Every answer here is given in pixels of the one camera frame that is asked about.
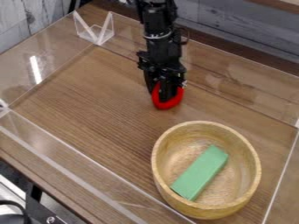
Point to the red plush radish toy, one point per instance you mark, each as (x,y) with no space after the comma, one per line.
(165,104)

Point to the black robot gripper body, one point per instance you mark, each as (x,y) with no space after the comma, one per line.
(160,58)

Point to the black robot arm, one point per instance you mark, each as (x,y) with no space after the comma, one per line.
(156,14)

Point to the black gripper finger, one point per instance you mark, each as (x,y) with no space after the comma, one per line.
(151,78)
(171,81)

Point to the clear acrylic enclosure walls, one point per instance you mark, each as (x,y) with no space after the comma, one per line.
(80,126)

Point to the clear acrylic corner bracket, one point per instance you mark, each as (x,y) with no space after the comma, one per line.
(94,34)

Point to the black metal table frame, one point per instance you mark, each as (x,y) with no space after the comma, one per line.
(38,213)

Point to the green rectangular block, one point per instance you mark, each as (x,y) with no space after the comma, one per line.
(200,173)

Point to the oval wooden bowl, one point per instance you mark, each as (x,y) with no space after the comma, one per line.
(231,189)

